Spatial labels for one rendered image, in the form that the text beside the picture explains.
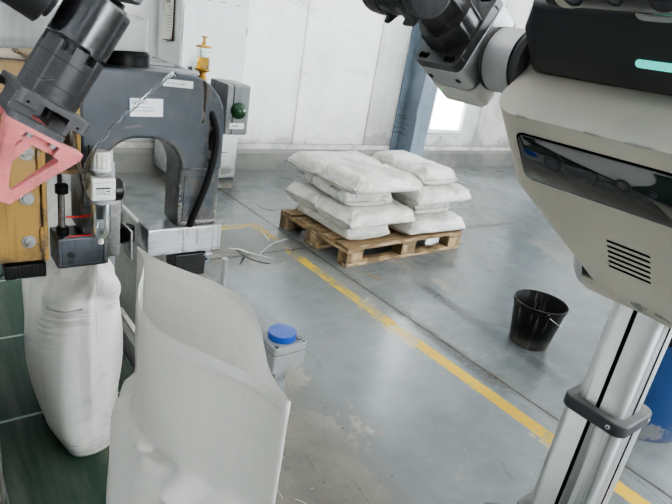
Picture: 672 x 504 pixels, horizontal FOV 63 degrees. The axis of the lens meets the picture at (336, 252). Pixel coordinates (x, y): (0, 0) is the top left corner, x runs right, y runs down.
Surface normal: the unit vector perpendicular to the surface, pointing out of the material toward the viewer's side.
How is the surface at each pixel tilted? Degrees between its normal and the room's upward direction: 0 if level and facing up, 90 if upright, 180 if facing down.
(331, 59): 90
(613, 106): 40
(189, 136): 90
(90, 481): 0
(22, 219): 90
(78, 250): 90
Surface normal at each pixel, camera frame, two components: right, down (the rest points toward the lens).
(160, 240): 0.59, 0.38
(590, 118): -0.40, -0.64
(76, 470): 0.15, -0.92
